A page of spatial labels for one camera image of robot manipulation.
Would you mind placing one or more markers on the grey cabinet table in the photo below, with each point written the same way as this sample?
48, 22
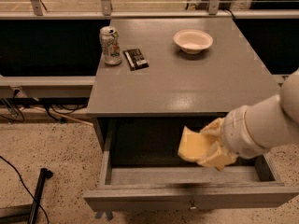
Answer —
177, 85

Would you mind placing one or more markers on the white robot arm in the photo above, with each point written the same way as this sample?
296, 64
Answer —
252, 130

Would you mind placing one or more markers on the silver soda can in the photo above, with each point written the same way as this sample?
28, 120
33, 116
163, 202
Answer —
110, 46

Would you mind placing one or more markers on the yellow sponge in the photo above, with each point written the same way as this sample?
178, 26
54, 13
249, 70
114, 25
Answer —
194, 146

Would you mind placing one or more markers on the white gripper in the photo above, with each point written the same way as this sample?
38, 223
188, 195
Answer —
233, 132

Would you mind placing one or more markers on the white paper bowl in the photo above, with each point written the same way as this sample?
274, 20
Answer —
193, 41

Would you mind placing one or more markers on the grey low beam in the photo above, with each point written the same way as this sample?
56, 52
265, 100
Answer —
47, 87

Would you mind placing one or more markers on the black snack packet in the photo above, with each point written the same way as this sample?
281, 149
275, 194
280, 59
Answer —
135, 59

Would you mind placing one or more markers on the open grey top drawer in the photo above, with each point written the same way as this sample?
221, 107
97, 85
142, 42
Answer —
141, 170

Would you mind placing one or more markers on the metal drawer knob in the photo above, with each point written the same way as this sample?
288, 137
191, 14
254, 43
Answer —
193, 206

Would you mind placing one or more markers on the grey metal railing frame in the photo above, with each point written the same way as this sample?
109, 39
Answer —
108, 9

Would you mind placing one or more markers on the black stand leg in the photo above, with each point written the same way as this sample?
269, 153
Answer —
27, 212

